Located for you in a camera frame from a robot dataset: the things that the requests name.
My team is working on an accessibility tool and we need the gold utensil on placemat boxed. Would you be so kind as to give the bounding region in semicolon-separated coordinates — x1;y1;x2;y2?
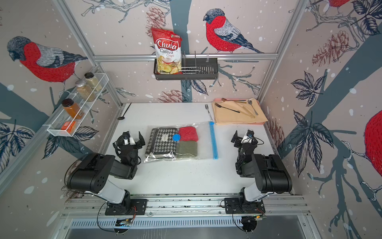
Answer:
241;106;255;118

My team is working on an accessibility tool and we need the silver spoon on placemat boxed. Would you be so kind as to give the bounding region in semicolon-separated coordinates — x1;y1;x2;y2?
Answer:
247;100;259;116

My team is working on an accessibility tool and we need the clear vacuum bag blue zipper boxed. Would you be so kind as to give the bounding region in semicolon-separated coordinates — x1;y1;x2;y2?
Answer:
144;121;219;163

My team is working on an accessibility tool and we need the houndstooth black white scarf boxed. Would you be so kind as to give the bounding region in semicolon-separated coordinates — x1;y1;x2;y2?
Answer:
145;127;178;160

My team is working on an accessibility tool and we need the black wall basket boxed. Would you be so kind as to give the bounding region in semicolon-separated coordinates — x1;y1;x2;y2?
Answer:
153;58;218;80

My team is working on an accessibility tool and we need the tan spice jar middle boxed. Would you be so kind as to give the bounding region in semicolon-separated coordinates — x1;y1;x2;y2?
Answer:
75;80;96;102

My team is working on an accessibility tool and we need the black ladle at table edge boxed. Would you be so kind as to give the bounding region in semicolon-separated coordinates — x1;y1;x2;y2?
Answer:
117;103;132;120

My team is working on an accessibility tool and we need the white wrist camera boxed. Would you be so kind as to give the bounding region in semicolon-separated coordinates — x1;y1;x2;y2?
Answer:
241;134;255;144
123;136;135;145

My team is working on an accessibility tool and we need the silver fork on table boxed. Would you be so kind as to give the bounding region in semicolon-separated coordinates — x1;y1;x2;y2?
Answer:
205;104;213;122

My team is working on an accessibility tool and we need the beige placemat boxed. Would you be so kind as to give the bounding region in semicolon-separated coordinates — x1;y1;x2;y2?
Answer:
211;98;268;125

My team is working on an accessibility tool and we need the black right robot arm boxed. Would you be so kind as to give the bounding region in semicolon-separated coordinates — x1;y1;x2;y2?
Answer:
224;130;292;215

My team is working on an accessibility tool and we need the pink tray under placemat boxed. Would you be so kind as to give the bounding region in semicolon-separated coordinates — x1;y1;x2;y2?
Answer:
214;98;244;102

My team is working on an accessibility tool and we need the yellow spice jar black lid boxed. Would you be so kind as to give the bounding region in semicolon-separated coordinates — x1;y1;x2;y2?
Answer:
85;72;102;92

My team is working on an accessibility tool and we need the copper spoon on placemat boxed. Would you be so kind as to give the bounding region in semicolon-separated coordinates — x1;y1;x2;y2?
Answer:
221;98;248;104

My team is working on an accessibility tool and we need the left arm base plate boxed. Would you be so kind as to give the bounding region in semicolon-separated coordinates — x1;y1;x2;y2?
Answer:
105;199;148;216

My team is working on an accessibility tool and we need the small orange box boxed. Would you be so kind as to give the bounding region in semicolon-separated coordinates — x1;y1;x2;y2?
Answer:
61;121;77;134

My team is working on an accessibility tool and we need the red knitted cloth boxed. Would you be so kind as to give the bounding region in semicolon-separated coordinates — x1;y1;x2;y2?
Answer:
178;126;199;142

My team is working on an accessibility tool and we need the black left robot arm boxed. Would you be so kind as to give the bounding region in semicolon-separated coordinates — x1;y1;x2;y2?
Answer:
66;131;147;216

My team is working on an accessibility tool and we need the red Chuba cassava chips bag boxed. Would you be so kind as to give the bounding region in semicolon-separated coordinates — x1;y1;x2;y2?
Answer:
151;28;182;75

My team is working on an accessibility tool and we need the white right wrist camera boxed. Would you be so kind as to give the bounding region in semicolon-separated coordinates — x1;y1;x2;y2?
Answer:
241;134;255;144

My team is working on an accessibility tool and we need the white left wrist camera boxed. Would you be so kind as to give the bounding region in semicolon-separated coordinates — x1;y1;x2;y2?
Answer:
123;136;135;145

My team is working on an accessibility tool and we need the green knitted cloth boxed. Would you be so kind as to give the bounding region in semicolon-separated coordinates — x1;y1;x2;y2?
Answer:
175;141;198;159

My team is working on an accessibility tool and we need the orange spice jar black lid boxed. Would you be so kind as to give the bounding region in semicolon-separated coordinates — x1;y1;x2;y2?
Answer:
61;99;84;120

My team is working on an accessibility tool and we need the clear acrylic wall shelf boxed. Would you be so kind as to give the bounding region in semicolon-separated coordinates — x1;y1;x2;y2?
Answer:
47;73;109;137

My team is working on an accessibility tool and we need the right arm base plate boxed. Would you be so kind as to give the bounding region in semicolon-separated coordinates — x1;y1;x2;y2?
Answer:
223;198;266;215

